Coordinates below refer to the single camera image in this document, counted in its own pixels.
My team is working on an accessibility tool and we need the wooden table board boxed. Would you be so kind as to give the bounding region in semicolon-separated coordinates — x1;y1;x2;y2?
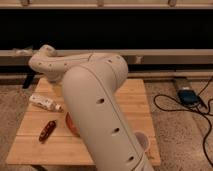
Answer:
6;79;161;166

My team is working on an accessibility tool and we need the dark red snack bar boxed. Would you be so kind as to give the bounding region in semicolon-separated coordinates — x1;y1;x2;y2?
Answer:
39;120;56;142

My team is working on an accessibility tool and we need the white plastic bottle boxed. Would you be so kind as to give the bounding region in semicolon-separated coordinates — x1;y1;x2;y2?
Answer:
29;94;63;112

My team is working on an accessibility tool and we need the orange ceramic bowl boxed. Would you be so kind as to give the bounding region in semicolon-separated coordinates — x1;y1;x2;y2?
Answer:
65;112;80;137

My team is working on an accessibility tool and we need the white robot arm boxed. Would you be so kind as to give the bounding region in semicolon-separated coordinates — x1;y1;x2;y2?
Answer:
29;45;154;171

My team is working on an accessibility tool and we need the wooden beam rail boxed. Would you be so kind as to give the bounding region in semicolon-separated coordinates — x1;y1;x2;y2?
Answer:
0;49;213;66

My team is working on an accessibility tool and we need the black cable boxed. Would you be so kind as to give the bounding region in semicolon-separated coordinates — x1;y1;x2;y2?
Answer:
153;76;213;168

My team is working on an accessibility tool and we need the blue power adapter box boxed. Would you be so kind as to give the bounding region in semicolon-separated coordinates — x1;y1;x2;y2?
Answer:
178;89;199;106

